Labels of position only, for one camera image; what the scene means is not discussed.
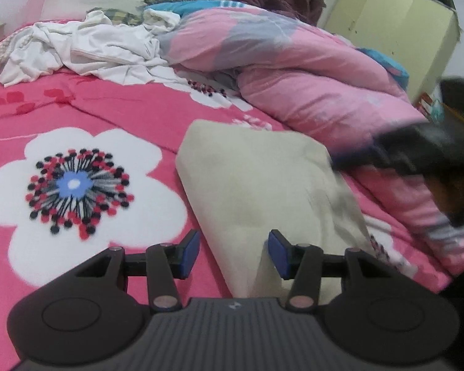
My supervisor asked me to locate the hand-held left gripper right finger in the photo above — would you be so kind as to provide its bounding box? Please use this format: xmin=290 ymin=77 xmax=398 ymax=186
xmin=268 ymin=229 xmax=391 ymax=312

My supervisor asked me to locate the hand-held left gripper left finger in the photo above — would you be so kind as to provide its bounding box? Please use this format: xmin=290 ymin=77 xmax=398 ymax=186
xmin=75 ymin=229 xmax=201 ymax=312

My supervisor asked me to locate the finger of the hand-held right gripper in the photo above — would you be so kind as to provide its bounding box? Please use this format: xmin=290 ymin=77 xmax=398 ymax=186
xmin=330 ymin=131 xmax=403 ymax=171

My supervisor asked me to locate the beige zip hoodie black trim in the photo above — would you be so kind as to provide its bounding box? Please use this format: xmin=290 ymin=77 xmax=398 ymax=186
xmin=176 ymin=120 xmax=376 ymax=310

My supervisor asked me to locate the colourful printed box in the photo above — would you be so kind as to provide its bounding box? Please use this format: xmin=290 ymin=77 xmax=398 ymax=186
xmin=417 ymin=85 xmax=445 ymax=124

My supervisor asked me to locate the pink and teal quilt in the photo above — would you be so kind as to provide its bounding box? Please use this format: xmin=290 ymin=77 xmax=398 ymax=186
xmin=151 ymin=0 xmax=464 ymax=275

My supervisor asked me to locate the cream wardrobe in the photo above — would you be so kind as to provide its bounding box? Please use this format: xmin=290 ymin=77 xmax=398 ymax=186
xmin=325 ymin=0 xmax=461 ymax=103

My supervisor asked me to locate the pink floral bedsheet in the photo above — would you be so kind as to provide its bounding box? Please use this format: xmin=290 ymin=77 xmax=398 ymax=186
xmin=0 ymin=19 xmax=461 ymax=360

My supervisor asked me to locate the white crumpled garment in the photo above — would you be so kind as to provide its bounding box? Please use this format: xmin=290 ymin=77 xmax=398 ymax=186
xmin=0 ymin=8 xmax=182 ymax=87

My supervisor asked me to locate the plaid cloth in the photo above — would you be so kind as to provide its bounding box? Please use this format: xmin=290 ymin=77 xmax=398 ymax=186
xmin=87 ymin=6 xmax=144 ymax=26

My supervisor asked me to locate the beige speckled cloth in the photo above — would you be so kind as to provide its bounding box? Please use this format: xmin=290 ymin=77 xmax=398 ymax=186
xmin=0 ymin=31 xmax=24 ymax=78

